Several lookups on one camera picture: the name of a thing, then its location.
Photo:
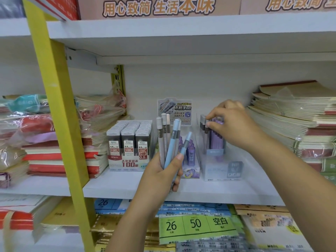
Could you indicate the orange pink sign board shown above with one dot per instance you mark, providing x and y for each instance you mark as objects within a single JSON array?
[
  {"x": 252, "y": 10},
  {"x": 89, "y": 13}
]

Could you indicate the clear pen packs red label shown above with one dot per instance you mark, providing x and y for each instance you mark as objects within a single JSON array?
[{"x": 10, "y": 7}]

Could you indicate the person's right hand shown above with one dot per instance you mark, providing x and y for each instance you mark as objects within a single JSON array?
[{"x": 236, "y": 125}]

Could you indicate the red white striped pack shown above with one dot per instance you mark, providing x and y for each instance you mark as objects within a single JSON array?
[{"x": 63, "y": 7}]

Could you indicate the clear display of green purple tubes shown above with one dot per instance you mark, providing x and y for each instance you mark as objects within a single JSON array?
[{"x": 181, "y": 104}]

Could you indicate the wrapped purple-band notebook stack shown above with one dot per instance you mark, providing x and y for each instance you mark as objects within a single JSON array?
[{"x": 13, "y": 175}]

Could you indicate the clear box with blue label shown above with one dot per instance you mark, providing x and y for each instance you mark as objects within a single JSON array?
[{"x": 218, "y": 173}]

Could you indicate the beige notebook stack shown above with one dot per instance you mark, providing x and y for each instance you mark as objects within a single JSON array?
[
  {"x": 267, "y": 228},
  {"x": 283, "y": 112}
]

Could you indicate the yellow slotted bracket rail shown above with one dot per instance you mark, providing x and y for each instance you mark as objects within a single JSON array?
[{"x": 119, "y": 78}]

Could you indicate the person's left forearm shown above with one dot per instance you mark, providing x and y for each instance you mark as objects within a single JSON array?
[{"x": 131, "y": 228}]

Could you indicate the rows of lead tubes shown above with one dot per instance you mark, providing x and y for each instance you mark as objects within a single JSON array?
[{"x": 190, "y": 154}]

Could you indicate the cluster of slim refills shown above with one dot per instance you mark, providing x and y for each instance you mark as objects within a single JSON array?
[{"x": 216, "y": 140}]

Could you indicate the crumpled plastic-wrapped notebook pack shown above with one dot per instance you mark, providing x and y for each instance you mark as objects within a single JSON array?
[{"x": 99, "y": 110}]

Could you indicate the yellow shelf post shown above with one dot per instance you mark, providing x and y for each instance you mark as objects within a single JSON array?
[{"x": 57, "y": 102}]

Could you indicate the yellow notebook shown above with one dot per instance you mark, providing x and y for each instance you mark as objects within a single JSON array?
[{"x": 60, "y": 215}]

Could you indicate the wrapped red-band notebook pack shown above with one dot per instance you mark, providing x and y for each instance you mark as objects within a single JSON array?
[{"x": 36, "y": 125}]

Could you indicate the wrapped teal-band notebook pack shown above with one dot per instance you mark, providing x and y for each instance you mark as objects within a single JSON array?
[{"x": 26, "y": 103}]

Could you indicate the person's left hand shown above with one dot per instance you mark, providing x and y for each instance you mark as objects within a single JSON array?
[{"x": 157, "y": 183}]

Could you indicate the rows of lead cases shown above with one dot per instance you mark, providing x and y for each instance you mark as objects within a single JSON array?
[{"x": 120, "y": 133}]

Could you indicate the pink paper sheet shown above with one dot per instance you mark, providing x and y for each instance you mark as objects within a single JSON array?
[{"x": 44, "y": 137}]

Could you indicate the person's right forearm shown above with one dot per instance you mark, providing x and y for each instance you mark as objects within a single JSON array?
[{"x": 302, "y": 186}]

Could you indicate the stack of gold paper packs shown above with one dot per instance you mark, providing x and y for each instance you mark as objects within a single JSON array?
[{"x": 107, "y": 225}]

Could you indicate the stack of blue paper packs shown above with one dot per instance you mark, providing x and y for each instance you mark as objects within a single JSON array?
[{"x": 110, "y": 204}]

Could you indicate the red white receipt book bundle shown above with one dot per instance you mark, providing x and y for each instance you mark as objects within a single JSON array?
[{"x": 18, "y": 220}]

